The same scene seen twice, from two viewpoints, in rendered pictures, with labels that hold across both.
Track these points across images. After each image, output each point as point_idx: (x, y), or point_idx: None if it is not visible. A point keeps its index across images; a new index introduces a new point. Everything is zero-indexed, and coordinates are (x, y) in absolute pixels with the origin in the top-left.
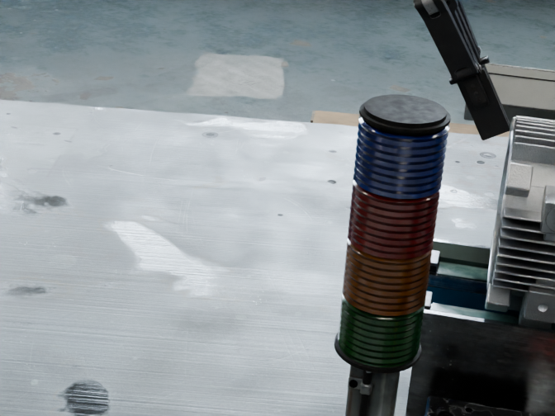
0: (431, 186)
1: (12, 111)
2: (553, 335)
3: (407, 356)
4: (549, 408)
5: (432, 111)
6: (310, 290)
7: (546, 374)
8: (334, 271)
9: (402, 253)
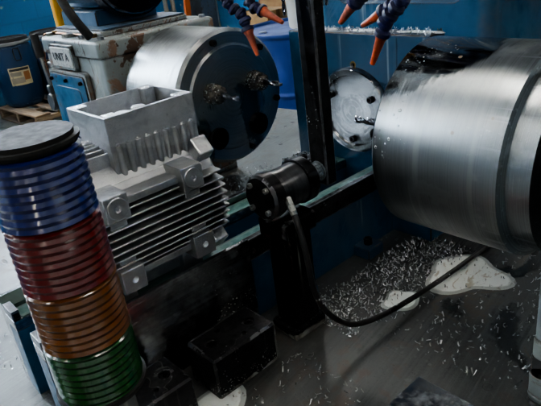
0: (94, 196)
1: None
2: (146, 295)
3: (140, 365)
4: (167, 345)
5: (54, 126)
6: None
7: (154, 325)
8: None
9: (102, 275)
